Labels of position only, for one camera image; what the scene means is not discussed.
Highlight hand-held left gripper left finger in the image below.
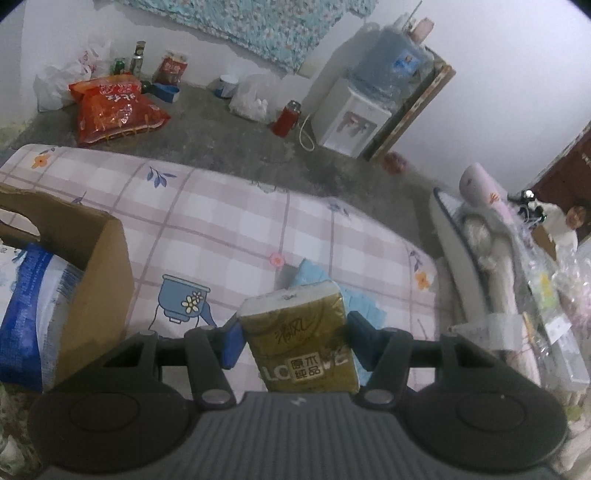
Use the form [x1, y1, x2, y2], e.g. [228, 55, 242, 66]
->
[99, 323, 244, 411]

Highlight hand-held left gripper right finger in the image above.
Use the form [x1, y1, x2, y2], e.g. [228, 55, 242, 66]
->
[346, 311, 499, 411]

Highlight olive gold tissue pack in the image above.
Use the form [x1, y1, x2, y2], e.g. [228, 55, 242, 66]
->
[236, 281, 361, 395]

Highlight brown cardboard box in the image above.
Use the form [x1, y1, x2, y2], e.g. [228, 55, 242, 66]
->
[0, 185, 136, 393]

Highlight blue white tissue package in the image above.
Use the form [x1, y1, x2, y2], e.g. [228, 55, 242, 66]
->
[0, 244, 85, 393]

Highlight blue folded cloth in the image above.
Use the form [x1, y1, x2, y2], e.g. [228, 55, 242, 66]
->
[288, 258, 386, 388]

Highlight plaid printed sheet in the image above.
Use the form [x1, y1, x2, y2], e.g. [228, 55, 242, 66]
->
[0, 144, 437, 393]

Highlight white pink printed bundle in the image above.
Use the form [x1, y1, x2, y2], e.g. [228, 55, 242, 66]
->
[458, 164, 509, 217]

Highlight clear plastic bags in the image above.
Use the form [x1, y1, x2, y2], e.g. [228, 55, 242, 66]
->
[522, 249, 591, 416]

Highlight small black device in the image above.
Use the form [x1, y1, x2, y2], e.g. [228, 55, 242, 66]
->
[517, 189, 546, 217]

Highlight white water dispenser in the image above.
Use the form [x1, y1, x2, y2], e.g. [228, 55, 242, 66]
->
[310, 76, 393, 158]

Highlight red thermos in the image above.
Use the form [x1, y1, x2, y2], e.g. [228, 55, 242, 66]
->
[271, 99, 302, 138]

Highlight tall patterned panel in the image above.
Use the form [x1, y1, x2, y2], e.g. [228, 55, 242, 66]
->
[365, 44, 457, 162]

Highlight white cup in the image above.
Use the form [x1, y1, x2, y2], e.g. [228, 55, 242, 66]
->
[217, 74, 241, 99]

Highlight blue plastic scoop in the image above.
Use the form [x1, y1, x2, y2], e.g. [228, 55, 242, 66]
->
[154, 82, 182, 103]

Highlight large red snack bag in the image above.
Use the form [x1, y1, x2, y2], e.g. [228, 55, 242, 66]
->
[69, 74, 171, 146]

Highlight brown door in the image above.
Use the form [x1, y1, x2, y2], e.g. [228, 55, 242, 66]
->
[533, 121, 591, 208]

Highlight blue water bottle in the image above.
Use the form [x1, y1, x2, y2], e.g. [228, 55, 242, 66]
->
[348, 23, 432, 109]

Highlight small red snack bag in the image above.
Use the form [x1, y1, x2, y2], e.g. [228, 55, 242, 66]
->
[154, 51, 190, 88]

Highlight dark glass bottle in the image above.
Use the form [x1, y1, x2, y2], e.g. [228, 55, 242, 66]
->
[130, 41, 147, 75]

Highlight small pale bottle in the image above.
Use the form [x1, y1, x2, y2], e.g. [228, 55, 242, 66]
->
[412, 17, 435, 42]

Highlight white red-print plastic bag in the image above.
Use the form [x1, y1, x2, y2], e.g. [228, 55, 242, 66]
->
[34, 39, 114, 112]

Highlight white cable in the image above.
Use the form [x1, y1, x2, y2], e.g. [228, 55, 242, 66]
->
[299, 113, 317, 152]

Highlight floral wall cloth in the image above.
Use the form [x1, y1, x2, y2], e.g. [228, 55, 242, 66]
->
[117, 0, 377, 75]

